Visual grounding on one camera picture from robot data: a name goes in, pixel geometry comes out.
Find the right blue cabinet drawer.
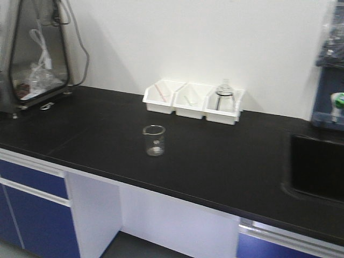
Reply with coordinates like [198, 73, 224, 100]
[236, 233, 316, 258]

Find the white cable with tag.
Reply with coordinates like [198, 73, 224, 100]
[28, 28, 53, 69]

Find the glass-door lab cabinet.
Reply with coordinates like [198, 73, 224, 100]
[1, 1, 70, 118]

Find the clear plastic bag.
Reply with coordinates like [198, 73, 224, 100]
[26, 63, 63, 95]

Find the red stirring rod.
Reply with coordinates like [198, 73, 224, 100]
[154, 84, 167, 103]

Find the middle white storage bin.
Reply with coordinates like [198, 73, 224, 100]
[173, 82, 214, 119]

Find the white storage bin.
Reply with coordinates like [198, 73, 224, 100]
[173, 82, 214, 119]
[204, 87, 245, 125]
[142, 80, 186, 114]

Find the right white storage bin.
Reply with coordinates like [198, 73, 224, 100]
[204, 87, 245, 125]

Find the black sink basin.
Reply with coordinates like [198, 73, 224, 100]
[282, 134, 343, 206]

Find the blue cabinet door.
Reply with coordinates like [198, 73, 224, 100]
[3, 186, 80, 257]

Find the black power cable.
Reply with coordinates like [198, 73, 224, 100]
[51, 0, 90, 87]

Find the left white storage bin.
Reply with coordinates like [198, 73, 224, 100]
[142, 80, 186, 114]

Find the blue cabinet drawer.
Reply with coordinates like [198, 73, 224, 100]
[236, 233, 316, 258]
[1, 160, 69, 199]

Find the clear glass beaker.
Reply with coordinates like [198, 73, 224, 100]
[142, 125, 166, 156]

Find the round glass flask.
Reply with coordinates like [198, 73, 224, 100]
[216, 78, 234, 111]

